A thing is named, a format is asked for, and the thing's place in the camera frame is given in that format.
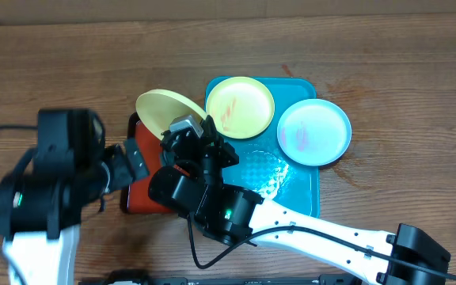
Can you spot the black tray with red water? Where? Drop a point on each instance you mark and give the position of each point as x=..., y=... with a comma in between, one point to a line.
x=134, y=199

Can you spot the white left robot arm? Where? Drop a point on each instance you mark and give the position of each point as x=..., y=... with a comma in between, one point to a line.
x=41, y=200

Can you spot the blue plastic tray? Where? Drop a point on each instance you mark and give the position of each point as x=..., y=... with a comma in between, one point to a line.
x=263, y=167

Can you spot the yellow plate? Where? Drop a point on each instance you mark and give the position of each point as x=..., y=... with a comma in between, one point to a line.
x=158, y=108
x=241, y=107

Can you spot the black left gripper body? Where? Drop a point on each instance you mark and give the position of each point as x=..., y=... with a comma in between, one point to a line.
x=119, y=175

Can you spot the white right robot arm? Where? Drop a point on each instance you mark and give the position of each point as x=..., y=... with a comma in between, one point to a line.
x=191, y=184

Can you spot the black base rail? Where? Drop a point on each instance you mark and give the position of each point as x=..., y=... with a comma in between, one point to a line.
x=139, y=276

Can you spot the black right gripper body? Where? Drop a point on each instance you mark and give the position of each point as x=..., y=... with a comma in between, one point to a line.
x=215, y=150

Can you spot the light blue plate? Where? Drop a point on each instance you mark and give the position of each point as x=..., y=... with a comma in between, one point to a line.
x=314, y=132

